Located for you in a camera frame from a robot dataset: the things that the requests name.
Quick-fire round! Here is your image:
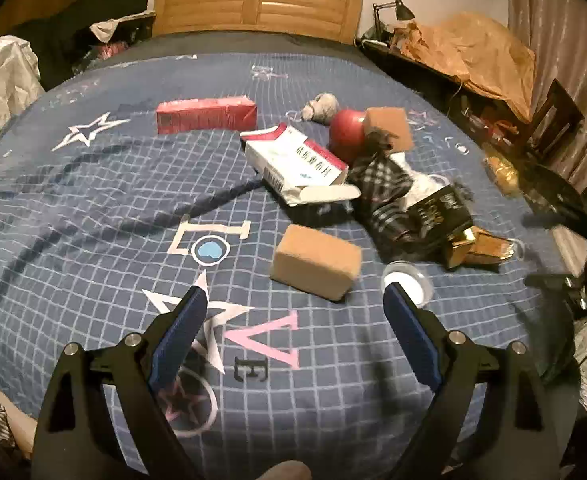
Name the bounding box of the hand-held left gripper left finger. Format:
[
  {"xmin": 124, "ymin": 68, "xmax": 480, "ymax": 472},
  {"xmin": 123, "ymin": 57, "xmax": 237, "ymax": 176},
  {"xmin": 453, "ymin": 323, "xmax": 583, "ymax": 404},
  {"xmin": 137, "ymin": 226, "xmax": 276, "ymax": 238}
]
[{"xmin": 31, "ymin": 284, "xmax": 209, "ymax": 480}]

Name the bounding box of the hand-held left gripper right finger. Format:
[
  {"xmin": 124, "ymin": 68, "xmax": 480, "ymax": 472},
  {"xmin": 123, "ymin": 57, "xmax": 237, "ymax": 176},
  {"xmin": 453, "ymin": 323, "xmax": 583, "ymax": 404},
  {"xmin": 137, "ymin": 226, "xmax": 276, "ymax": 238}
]
[{"xmin": 382, "ymin": 281, "xmax": 561, "ymax": 480}]

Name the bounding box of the black plaid cloth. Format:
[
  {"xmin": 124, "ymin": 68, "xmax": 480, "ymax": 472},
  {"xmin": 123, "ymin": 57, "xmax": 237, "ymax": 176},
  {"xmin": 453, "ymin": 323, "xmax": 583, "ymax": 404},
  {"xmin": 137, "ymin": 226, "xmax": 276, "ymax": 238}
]
[{"xmin": 346, "ymin": 132, "xmax": 474, "ymax": 261}]

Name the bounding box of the clear round plastic lid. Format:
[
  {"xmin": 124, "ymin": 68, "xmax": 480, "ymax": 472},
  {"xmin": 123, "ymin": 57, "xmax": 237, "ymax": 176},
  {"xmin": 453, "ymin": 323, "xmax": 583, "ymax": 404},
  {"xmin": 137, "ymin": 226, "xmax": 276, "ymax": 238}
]
[{"xmin": 381, "ymin": 260, "xmax": 434, "ymax": 308}]

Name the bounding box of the gold foil box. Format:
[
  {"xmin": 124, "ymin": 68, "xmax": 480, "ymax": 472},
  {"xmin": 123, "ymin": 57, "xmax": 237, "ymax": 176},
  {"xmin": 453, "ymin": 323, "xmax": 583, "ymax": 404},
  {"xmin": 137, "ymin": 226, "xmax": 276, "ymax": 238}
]
[{"xmin": 443, "ymin": 227, "xmax": 517, "ymax": 270}]

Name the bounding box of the black and gold packet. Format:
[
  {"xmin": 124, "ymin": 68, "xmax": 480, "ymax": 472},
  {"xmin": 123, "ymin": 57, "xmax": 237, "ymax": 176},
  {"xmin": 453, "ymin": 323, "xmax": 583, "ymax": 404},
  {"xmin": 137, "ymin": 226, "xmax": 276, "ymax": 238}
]
[{"xmin": 406, "ymin": 185, "xmax": 474, "ymax": 256}]

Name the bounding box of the blue printed checked blanket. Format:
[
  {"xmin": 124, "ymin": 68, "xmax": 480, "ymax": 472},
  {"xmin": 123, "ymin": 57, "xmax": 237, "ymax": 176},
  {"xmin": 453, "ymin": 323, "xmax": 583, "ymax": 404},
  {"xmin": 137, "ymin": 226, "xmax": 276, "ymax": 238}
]
[{"xmin": 0, "ymin": 52, "xmax": 574, "ymax": 466}]

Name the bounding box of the yellow snack packet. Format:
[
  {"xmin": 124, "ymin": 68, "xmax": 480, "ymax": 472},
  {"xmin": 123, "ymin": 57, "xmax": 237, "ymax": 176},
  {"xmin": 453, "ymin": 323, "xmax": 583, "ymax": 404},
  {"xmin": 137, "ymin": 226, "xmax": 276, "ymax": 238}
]
[{"xmin": 482, "ymin": 155, "xmax": 520, "ymax": 196}]

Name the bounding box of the black office chair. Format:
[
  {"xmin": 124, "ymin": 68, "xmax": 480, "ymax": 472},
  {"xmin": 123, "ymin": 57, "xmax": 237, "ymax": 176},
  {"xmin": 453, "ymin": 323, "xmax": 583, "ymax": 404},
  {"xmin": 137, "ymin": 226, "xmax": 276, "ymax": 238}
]
[{"xmin": 521, "ymin": 150, "xmax": 587, "ymax": 386}]

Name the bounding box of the white medicine box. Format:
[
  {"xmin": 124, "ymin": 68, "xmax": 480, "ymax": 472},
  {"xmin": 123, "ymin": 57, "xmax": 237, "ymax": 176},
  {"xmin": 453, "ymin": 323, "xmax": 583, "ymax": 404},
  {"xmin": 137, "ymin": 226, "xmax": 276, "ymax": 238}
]
[{"xmin": 240, "ymin": 122, "xmax": 361, "ymax": 207}]

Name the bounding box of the red round toy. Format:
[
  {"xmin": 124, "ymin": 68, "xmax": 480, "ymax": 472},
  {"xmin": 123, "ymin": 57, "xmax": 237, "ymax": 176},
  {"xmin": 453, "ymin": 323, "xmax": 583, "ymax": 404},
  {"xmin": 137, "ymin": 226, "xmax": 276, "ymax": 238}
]
[{"xmin": 328, "ymin": 108, "xmax": 369, "ymax": 161}]

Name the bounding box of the red long carton box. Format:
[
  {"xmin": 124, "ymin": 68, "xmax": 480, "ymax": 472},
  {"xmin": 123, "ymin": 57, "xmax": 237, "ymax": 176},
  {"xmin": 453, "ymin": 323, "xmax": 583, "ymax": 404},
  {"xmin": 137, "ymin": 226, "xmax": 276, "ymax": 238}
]
[{"xmin": 156, "ymin": 96, "xmax": 258, "ymax": 135}]

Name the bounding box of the dark desk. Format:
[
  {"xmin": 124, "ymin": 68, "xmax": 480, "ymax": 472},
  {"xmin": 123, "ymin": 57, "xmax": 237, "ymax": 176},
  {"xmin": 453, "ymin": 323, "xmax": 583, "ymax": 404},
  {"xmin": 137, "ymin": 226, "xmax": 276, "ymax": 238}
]
[{"xmin": 356, "ymin": 35, "xmax": 539, "ymax": 161}]

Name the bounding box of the wooden chair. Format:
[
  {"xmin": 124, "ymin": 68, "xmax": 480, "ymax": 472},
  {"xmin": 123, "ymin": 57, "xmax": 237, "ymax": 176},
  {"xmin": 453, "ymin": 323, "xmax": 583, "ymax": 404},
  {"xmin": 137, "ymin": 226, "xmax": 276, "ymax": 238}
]
[{"xmin": 526, "ymin": 78, "xmax": 585, "ymax": 161}]

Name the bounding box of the crumpled brown paper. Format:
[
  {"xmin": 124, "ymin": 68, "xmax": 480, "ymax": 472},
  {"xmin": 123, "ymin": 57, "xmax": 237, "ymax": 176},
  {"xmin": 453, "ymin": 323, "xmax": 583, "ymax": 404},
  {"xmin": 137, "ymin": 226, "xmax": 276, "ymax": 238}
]
[{"xmin": 391, "ymin": 12, "xmax": 537, "ymax": 123}]

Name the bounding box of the dark grey bed sheet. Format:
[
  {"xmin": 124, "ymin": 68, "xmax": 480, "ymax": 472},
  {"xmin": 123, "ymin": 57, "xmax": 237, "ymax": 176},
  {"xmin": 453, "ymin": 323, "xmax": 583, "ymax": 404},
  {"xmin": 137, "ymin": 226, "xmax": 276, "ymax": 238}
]
[{"xmin": 98, "ymin": 31, "xmax": 369, "ymax": 68}]

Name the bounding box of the small white cloth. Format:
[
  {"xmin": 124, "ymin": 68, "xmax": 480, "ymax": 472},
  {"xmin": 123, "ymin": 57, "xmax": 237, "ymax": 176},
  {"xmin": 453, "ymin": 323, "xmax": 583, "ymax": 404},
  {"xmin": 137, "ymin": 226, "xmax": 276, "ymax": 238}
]
[{"xmin": 90, "ymin": 16, "xmax": 124, "ymax": 43}]

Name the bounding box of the black desk lamp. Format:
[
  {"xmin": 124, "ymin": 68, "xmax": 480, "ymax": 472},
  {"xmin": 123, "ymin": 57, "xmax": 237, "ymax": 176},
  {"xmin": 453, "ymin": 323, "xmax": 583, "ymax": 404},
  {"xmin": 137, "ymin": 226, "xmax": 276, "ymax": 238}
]
[{"xmin": 372, "ymin": 0, "xmax": 415, "ymax": 41}]

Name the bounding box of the black clothing pile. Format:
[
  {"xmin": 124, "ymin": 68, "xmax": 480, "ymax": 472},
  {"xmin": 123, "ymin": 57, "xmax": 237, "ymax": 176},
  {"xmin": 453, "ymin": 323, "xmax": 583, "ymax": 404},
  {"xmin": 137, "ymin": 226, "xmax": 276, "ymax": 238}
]
[{"xmin": 11, "ymin": 0, "xmax": 157, "ymax": 91}]

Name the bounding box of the wooden bed headboard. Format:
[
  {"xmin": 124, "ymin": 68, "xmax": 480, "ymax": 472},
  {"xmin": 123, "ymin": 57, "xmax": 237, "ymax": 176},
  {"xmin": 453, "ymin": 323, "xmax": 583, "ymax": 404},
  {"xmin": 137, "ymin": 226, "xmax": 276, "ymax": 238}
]
[{"xmin": 152, "ymin": 0, "xmax": 365, "ymax": 45}]

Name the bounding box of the beige curtain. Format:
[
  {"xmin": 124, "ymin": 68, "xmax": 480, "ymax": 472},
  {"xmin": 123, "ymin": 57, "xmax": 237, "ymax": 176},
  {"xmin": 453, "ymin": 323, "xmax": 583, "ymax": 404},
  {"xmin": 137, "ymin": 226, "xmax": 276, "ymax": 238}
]
[{"xmin": 506, "ymin": 0, "xmax": 587, "ymax": 196}]

